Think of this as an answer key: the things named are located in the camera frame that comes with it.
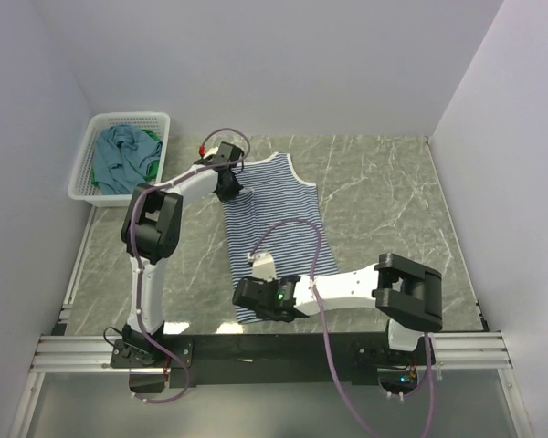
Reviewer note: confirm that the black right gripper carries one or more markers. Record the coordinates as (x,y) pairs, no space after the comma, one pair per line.
(260,281)

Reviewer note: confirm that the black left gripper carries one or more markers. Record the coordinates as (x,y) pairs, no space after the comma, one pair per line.
(231,193)

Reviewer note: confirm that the blue white striped tank top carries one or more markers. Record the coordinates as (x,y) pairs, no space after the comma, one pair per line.
(272,192)

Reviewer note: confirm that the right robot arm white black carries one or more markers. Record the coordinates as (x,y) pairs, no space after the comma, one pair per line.
(409,293)

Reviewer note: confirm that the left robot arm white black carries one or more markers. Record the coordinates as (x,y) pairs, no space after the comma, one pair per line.
(151,232)

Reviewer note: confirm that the green tank top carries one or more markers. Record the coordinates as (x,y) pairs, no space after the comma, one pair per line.
(153,169)

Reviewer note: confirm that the teal tank top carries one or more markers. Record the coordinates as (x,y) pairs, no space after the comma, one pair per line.
(123,159)

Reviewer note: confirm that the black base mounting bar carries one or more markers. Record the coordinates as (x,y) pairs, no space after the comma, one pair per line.
(221,359)

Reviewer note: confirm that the white plastic laundry basket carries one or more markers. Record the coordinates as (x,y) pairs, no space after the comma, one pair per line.
(118,151)

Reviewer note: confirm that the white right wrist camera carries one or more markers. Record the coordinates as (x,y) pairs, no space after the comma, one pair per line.
(262,266)

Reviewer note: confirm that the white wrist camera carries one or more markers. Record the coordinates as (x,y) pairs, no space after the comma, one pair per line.
(206,154)
(262,266)

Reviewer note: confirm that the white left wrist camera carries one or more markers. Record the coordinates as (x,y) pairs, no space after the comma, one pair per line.
(206,154)

